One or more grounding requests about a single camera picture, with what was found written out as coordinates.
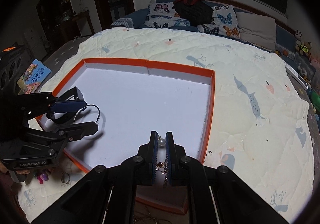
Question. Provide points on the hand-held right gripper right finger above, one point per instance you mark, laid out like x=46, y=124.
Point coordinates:
x=170, y=161

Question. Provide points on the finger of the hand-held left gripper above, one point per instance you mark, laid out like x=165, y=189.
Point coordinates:
x=80, y=130
x=68, y=106

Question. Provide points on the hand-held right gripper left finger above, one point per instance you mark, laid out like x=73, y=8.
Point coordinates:
x=153, y=161

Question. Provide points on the large silver hoop earring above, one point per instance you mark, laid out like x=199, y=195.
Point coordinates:
x=99, y=113

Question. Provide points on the orange shallow box tray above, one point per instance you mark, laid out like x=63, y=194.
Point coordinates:
x=137, y=94

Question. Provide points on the children's picture book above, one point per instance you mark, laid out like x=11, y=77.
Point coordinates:
x=35, y=74

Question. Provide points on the wooden side table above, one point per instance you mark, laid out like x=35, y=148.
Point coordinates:
x=75, y=23

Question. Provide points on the dark wooden cabinet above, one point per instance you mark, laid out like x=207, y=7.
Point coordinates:
x=53, y=1

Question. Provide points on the cream printed quilt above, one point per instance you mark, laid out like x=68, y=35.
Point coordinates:
x=237, y=69

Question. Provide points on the butterfly print pillow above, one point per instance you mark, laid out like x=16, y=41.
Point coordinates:
x=162, y=18
x=222, y=23

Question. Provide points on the black bag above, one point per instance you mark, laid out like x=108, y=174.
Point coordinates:
x=193, y=13

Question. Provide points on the beige pillow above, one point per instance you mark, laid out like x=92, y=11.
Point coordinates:
x=257, y=28

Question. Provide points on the pile of small toys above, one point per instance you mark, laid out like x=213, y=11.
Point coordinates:
x=311, y=81

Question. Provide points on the bear plush with yellow vest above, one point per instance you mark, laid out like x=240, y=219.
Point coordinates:
x=303, y=48

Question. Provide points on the pink plush toy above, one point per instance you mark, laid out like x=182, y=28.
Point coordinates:
x=315, y=62

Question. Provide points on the panda plush toy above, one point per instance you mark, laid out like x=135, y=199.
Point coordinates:
x=298, y=34

